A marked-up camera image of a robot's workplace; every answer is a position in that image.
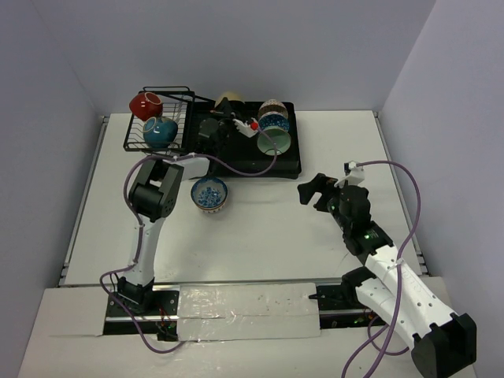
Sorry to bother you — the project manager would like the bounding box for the brown patterned white bowl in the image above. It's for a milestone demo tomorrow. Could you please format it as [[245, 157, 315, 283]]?
[[258, 99, 288, 119]]

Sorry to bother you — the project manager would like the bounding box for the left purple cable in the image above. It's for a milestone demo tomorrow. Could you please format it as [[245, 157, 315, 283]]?
[[100, 129, 281, 355]]

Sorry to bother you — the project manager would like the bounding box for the red bowl white inside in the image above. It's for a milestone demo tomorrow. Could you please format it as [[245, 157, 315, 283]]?
[[129, 91, 163, 121]]

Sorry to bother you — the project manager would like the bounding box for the celadon green bowl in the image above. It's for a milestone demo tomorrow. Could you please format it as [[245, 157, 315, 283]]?
[[257, 128, 291, 156]]

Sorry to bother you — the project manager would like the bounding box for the black wire dish rack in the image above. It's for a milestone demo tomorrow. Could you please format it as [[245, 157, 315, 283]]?
[[123, 86, 214, 156]]

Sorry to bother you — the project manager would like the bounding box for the blue floral white bowl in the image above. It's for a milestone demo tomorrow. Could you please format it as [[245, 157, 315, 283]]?
[[191, 177, 228, 213]]

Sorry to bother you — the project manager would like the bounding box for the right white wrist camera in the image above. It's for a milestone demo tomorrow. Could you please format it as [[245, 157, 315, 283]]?
[[334, 161, 365, 188]]

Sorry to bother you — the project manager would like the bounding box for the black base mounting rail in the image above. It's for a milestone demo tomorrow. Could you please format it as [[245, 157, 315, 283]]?
[[103, 284, 384, 342]]

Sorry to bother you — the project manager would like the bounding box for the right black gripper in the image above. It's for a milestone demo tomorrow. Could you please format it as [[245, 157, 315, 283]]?
[[298, 172, 351, 232]]

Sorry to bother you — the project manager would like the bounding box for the blue patterned bowl underneath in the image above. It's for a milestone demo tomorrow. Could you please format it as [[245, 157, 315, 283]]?
[[258, 111, 290, 132]]

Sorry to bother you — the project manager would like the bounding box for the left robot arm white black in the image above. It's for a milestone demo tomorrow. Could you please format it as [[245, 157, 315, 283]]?
[[117, 153, 210, 314]]

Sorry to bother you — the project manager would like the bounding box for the white taped cover sheet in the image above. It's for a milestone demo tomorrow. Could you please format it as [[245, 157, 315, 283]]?
[[177, 283, 321, 342]]

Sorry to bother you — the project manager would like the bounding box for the black plastic drain tray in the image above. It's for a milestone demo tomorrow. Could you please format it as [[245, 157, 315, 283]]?
[[183, 102, 302, 180]]

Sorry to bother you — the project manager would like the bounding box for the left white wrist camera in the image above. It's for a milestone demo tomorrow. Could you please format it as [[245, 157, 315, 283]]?
[[232, 118, 259, 138]]

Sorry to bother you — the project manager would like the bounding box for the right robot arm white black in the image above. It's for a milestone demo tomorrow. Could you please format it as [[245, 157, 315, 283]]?
[[298, 173, 477, 377]]

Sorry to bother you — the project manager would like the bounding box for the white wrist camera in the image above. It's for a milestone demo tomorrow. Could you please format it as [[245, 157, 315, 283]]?
[[334, 161, 365, 188], [232, 118, 259, 138]]

